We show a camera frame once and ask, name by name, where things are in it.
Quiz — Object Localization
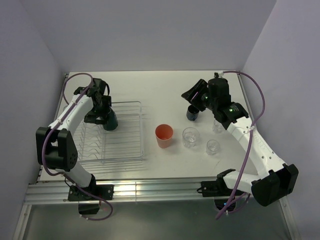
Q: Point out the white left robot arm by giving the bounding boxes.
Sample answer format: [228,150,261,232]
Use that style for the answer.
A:
[35,77,118,200]

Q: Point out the dark green ceramic mug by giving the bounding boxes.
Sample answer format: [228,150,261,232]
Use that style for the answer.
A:
[101,107,118,131]

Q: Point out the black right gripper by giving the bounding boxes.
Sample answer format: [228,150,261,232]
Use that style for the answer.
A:
[181,78,218,112]

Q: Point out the small clear glass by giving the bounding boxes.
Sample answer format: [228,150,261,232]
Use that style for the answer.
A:
[212,120,225,134]
[205,139,220,156]

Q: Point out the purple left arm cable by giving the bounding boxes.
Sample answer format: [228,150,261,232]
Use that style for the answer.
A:
[41,72,114,221]

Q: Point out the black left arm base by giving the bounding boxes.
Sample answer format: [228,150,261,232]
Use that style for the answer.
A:
[67,184,114,221]

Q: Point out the dark blue ceramic cup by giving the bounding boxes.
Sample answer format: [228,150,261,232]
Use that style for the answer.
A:
[186,105,200,122]

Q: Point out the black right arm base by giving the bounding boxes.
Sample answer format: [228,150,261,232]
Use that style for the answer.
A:
[196,180,232,211]

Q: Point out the large clear glass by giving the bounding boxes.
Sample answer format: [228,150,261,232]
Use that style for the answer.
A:
[182,127,200,148]

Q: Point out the aluminium front rail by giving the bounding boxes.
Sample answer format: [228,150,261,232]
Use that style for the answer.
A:
[24,176,287,206]

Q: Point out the pink plastic tumbler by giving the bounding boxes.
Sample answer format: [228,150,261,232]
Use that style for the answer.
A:
[155,124,174,149]

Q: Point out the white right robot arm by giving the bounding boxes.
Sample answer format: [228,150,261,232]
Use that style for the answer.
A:
[181,78,299,207]

